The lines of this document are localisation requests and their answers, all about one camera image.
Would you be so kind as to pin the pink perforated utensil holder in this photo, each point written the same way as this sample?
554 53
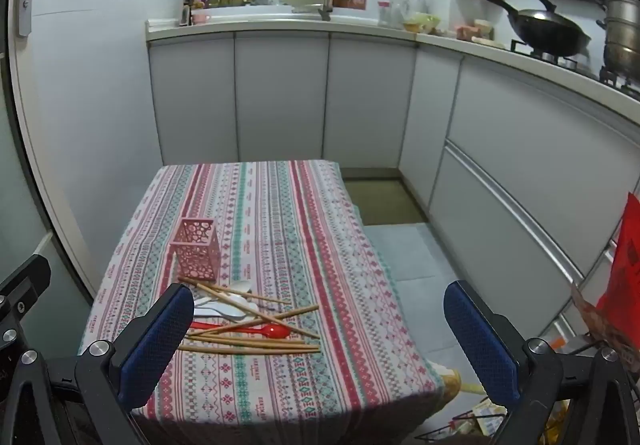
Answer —
196 255

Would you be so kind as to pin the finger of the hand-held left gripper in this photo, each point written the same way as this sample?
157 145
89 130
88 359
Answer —
22 287

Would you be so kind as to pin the red plastic bag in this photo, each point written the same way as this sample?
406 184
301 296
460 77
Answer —
625 275

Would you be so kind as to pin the white framed glass door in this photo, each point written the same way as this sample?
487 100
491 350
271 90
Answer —
30 165

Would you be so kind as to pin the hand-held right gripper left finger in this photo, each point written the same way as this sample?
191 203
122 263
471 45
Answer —
159 347

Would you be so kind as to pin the light grey floor mat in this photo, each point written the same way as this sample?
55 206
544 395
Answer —
420 265

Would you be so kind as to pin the white kitchen countertop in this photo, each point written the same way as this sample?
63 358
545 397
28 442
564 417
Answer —
300 25

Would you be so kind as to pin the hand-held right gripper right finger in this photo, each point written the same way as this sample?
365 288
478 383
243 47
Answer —
480 345

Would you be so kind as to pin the white plastic spoon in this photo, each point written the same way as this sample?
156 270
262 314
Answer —
225 311
242 287

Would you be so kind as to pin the red lidded clear container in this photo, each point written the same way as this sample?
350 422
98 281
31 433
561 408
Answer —
384 15

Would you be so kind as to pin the steel steamer pot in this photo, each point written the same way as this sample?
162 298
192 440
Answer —
622 35

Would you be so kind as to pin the olive floor mat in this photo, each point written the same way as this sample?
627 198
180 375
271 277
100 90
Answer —
380 202

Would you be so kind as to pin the black wok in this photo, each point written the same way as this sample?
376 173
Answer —
547 31

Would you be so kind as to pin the red plastic spoon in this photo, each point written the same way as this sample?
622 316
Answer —
274 331

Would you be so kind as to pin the green bowl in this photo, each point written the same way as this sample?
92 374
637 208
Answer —
425 22

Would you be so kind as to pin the clear glass jar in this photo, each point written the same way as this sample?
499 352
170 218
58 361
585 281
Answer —
397 9
416 2

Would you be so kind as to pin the striped patterned tablecloth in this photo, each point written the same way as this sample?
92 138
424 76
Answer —
280 225

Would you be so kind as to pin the grey kitchen cabinets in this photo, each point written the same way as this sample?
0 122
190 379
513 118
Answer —
500 135

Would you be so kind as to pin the gas stove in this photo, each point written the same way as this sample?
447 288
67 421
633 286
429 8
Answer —
575 67

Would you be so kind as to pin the pink cup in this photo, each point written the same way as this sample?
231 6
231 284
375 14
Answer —
200 18

